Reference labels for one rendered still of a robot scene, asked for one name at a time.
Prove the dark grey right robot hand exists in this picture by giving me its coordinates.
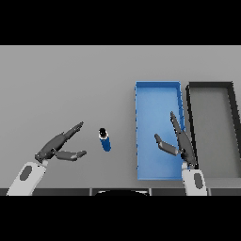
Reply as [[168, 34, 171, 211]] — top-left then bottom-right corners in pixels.
[[153, 110, 199, 169]]

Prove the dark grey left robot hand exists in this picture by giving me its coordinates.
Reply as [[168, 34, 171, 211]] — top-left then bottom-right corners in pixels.
[[34, 120, 88, 165]]

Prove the blue bin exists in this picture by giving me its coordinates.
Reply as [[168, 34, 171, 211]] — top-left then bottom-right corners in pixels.
[[134, 80, 186, 182]]

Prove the dark grey bin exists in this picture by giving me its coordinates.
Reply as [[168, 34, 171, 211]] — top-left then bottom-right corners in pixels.
[[185, 81, 241, 180]]

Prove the blue pipe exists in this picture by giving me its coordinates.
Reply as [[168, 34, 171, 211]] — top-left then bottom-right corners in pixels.
[[98, 127, 112, 153]]

